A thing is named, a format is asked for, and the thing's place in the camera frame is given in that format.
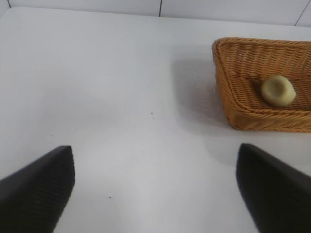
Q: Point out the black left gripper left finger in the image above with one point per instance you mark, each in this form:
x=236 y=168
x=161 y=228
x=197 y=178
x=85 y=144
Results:
x=31 y=194

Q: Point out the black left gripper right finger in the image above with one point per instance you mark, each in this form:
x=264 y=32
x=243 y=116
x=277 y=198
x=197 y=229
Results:
x=279 y=196

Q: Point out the brown woven wicker basket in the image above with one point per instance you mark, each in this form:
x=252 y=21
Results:
x=243 y=104

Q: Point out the pale yellow egg yolk pastry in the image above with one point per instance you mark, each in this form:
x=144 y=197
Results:
x=278 y=91

